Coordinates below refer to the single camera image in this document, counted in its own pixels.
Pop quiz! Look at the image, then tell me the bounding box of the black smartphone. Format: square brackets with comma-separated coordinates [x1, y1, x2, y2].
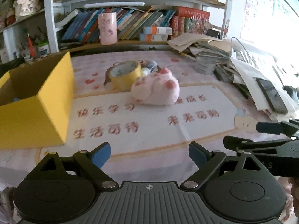
[256, 78, 288, 114]

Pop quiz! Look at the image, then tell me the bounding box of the stack of papers and books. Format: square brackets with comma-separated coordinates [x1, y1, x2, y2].
[167, 33, 298, 120]

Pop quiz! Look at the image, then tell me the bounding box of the yellow cardboard box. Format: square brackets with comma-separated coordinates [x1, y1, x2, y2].
[1, 52, 75, 150]

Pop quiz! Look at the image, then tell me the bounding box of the pink checked tablecloth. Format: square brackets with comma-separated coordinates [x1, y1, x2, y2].
[1, 51, 278, 188]

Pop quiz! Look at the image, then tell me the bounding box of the pink plush paw toy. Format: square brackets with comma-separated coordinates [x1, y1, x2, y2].
[131, 68, 180, 106]

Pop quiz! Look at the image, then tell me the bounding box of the gold tape roll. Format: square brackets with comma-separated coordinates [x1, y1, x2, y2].
[110, 61, 142, 91]

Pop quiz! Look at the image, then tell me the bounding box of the red pen bottle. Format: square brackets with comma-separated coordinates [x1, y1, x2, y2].
[27, 33, 36, 58]

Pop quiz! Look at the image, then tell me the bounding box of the red book box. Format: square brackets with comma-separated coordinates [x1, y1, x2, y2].
[175, 7, 210, 20]

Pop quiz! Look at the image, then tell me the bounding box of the pink cylindrical cup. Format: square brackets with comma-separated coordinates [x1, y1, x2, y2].
[98, 12, 118, 45]

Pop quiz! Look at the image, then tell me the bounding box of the orange white box upper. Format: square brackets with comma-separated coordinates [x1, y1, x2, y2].
[143, 26, 172, 35]

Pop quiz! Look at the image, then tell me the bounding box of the white bookshelf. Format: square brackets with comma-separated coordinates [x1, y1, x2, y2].
[44, 0, 234, 54]

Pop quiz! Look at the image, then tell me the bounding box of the pink floral plush doll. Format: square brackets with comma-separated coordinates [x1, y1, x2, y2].
[13, 0, 41, 21]

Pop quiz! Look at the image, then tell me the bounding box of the alphabet wall poster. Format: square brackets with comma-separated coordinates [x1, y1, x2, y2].
[240, 0, 298, 43]

